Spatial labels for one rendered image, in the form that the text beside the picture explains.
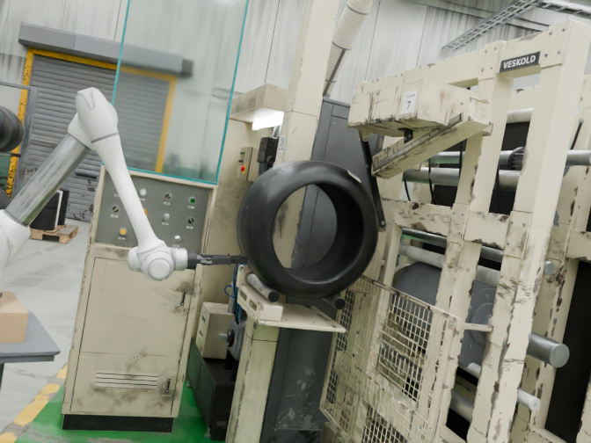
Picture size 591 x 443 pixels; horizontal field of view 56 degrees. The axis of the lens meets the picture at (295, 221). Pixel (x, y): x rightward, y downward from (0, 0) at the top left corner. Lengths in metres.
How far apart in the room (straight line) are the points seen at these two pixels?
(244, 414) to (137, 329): 0.66
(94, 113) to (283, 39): 9.80
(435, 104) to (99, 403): 2.05
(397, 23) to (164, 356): 10.20
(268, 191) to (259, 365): 0.88
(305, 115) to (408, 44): 9.77
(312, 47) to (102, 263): 1.38
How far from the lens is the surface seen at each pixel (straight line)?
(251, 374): 2.63
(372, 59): 11.95
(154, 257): 1.92
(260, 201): 2.11
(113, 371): 2.91
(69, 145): 2.25
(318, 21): 2.60
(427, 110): 2.07
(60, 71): 12.00
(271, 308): 2.16
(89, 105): 2.10
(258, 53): 11.65
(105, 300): 2.80
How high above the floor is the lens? 1.31
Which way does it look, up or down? 3 degrees down
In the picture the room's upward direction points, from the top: 10 degrees clockwise
